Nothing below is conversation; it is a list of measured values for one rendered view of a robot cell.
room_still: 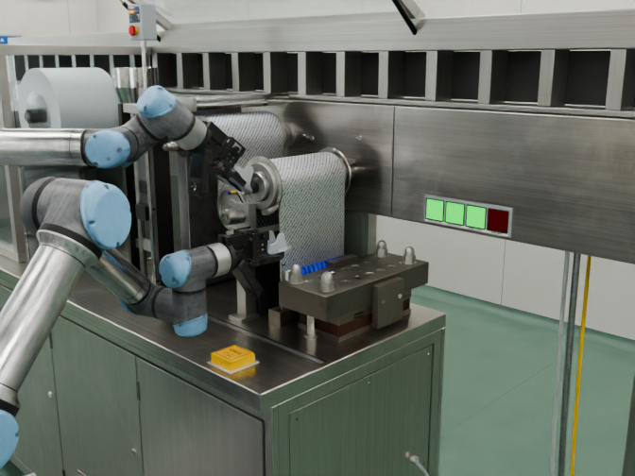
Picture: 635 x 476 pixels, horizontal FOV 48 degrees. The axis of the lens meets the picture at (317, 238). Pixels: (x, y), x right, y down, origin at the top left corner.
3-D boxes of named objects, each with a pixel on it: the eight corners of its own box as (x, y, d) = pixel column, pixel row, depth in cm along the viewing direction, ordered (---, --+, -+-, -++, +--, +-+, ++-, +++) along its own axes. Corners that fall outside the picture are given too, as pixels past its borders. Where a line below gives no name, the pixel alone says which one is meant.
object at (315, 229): (280, 278, 178) (279, 206, 173) (342, 260, 194) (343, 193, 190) (281, 279, 178) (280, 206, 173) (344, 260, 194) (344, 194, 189)
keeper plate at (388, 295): (371, 327, 175) (372, 285, 173) (396, 316, 182) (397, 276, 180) (379, 330, 174) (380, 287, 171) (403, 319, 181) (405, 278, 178)
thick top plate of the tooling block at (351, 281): (278, 305, 173) (278, 281, 172) (382, 271, 201) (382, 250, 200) (326, 321, 162) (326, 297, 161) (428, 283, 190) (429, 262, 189)
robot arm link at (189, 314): (177, 321, 167) (175, 277, 164) (215, 330, 162) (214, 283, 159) (154, 331, 160) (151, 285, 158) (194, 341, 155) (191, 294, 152)
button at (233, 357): (211, 363, 157) (210, 352, 157) (235, 353, 162) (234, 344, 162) (231, 372, 153) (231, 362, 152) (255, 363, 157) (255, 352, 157)
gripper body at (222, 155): (248, 150, 168) (216, 121, 160) (231, 181, 166) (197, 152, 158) (228, 148, 173) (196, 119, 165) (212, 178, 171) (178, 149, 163)
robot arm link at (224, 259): (218, 280, 158) (197, 273, 164) (234, 276, 162) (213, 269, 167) (217, 248, 157) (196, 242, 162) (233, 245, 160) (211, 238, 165)
